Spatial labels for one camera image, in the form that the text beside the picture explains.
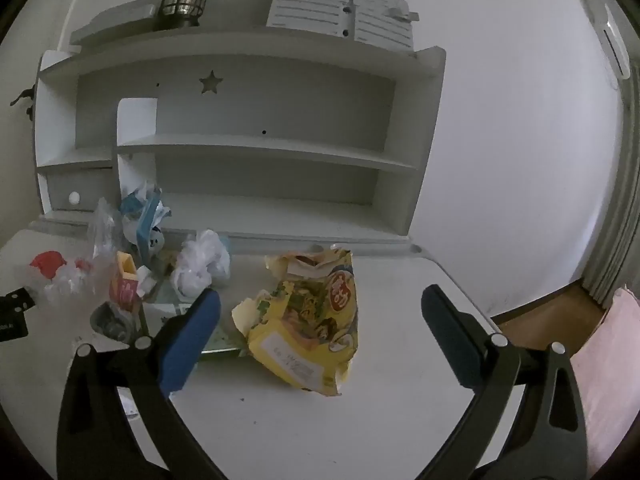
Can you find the grey door frame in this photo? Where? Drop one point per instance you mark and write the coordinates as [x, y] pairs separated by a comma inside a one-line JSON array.
[[620, 210]]

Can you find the yellow snack bag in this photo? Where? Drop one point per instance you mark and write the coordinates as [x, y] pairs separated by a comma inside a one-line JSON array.
[[310, 320]]

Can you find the green white flat package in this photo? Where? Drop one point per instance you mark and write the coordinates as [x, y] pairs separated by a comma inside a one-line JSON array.
[[155, 317]]

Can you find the white crumpled plastic bag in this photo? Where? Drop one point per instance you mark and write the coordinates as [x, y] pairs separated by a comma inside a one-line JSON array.
[[200, 260]]

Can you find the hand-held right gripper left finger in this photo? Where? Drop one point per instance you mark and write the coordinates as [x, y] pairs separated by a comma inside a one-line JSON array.
[[190, 340]]

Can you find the grey crumpled wrapper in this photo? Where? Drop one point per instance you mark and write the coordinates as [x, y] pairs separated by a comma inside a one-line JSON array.
[[112, 322]]

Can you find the white paper slip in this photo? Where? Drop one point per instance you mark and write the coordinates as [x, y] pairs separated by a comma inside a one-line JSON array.
[[131, 409]]

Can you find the blue white wrapper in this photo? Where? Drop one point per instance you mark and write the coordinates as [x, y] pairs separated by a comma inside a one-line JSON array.
[[145, 220]]

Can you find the white wall-mounted unit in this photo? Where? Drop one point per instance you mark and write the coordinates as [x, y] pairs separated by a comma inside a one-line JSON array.
[[612, 35]]

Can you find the open white planner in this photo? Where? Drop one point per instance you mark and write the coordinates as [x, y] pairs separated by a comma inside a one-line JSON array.
[[310, 10]]

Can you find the small white box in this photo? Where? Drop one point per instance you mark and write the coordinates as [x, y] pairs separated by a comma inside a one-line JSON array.
[[147, 280]]

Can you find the clear plastic bag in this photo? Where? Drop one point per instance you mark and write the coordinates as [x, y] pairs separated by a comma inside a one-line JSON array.
[[102, 240]]

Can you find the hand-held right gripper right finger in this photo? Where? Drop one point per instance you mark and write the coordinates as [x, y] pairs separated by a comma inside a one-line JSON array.
[[450, 345]]

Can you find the white drawer with knob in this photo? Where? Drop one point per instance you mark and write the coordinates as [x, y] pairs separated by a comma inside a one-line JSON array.
[[95, 190]]

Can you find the pink cloth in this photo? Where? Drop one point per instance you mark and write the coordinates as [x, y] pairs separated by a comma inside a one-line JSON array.
[[610, 360]]

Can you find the pink yellow small carton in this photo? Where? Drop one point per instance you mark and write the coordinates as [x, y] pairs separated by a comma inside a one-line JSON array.
[[125, 285]]

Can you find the white desk hutch shelf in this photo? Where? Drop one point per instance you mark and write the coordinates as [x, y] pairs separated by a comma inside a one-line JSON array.
[[280, 110]]

